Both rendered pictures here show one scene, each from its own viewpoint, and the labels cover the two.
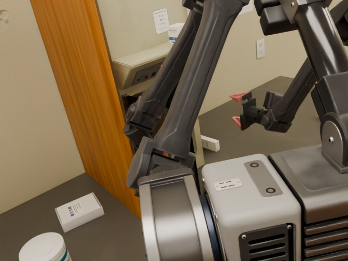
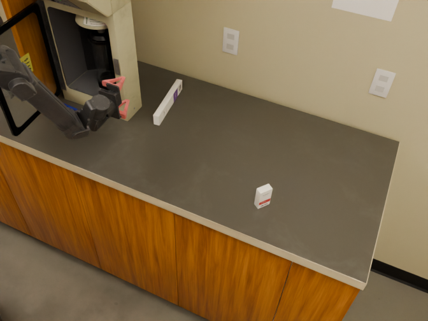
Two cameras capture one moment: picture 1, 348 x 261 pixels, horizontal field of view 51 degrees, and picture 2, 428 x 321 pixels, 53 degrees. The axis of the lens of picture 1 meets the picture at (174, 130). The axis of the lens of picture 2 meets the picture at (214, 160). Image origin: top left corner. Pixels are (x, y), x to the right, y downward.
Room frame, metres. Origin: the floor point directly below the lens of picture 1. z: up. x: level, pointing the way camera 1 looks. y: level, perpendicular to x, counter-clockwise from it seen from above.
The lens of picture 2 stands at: (0.90, -1.41, 2.12)
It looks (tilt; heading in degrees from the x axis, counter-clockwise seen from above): 46 degrees down; 56
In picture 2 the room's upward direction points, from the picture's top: 3 degrees clockwise
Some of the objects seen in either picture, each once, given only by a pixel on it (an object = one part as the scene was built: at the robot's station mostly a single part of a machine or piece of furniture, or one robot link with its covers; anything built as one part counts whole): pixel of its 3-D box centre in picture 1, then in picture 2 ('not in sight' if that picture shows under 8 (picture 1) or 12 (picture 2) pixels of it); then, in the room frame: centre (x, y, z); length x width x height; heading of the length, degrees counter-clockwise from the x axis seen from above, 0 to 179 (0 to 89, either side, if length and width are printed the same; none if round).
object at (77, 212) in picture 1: (79, 211); not in sight; (1.14, 0.42, 0.96); 0.16 x 0.12 x 0.04; 114
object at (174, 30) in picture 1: (178, 33); not in sight; (1.26, -0.07, 1.54); 0.05 x 0.05 x 0.06; 38
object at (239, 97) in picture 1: (239, 101); (116, 88); (1.27, -0.27, 1.24); 0.09 x 0.07 x 0.07; 33
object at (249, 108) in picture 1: (254, 114); (106, 108); (1.21, -0.31, 1.21); 0.07 x 0.07 x 0.10; 33
